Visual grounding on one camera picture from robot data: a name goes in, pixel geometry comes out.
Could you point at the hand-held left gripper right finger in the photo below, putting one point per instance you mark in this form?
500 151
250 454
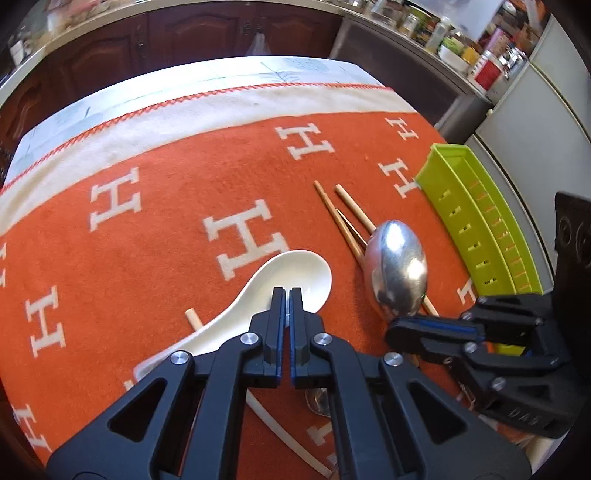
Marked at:
300 350

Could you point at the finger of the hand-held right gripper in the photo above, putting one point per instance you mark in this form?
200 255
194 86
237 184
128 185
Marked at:
429 344
508 311

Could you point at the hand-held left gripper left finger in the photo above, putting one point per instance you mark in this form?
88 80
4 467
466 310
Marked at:
277 332

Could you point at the small metal spoon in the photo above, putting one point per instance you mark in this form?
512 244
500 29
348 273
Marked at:
317 400

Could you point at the white ceramic spoon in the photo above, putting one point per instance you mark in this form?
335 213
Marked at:
295 272

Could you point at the large metal spoon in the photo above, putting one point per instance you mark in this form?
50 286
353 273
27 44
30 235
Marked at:
392 263

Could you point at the green plastic utensil tray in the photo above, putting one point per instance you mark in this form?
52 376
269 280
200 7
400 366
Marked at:
461 207

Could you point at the brown wooden chopstick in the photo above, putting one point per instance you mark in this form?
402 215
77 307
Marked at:
334 217

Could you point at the dark metal chopstick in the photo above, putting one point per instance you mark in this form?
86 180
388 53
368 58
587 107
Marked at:
351 226

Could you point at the orange letter print blanket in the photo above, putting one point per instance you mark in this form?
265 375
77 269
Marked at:
184 184

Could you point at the grey refrigerator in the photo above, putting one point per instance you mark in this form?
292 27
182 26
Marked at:
531 138

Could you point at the red label white container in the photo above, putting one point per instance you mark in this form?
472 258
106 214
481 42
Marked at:
488 73

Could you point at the white bowl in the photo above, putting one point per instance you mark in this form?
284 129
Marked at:
455 59

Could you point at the pale leaf print tablecloth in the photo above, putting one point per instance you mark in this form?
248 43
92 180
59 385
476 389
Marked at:
231 74

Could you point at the stainless steel cabinet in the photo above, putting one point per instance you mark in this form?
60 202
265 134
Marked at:
392 64

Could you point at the clear plastic bottle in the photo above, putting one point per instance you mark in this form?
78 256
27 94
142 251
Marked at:
438 34

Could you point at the clear hanging plastic bag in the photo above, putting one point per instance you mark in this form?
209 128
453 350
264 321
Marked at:
258 46

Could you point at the glass jar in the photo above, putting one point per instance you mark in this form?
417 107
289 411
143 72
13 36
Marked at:
407 22

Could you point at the dark wooden kitchen cabinets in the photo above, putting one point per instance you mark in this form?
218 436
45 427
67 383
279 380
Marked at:
184 37

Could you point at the beige kitchen countertop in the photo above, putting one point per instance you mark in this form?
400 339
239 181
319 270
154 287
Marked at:
92 25

